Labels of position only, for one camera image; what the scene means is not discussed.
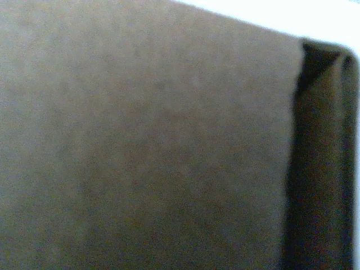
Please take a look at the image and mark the brown cardboard paper box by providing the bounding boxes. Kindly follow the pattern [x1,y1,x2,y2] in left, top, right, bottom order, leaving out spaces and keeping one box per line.
[0,0,360,270]

